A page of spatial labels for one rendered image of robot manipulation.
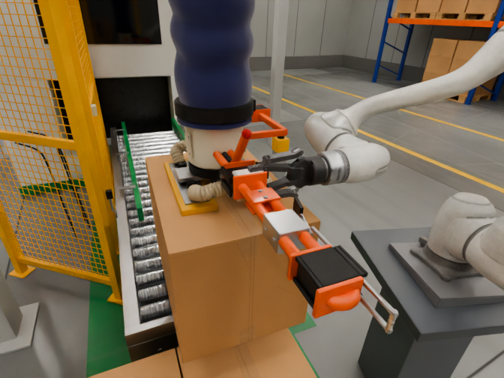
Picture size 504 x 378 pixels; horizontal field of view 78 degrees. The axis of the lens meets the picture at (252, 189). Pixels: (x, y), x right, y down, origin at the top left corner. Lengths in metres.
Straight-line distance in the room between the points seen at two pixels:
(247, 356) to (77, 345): 1.11
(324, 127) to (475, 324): 0.75
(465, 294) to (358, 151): 0.62
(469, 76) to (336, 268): 0.67
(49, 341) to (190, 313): 1.34
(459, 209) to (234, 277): 0.76
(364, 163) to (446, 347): 0.90
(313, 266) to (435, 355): 1.12
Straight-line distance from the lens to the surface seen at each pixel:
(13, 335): 2.20
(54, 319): 2.23
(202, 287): 0.83
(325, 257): 0.49
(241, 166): 0.78
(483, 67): 1.01
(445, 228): 1.23
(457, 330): 1.18
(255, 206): 0.63
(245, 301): 0.92
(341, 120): 0.95
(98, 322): 2.11
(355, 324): 2.06
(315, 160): 0.79
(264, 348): 1.21
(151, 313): 1.34
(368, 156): 0.86
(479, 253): 1.16
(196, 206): 0.86
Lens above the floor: 1.54
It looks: 29 degrees down
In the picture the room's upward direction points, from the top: 2 degrees clockwise
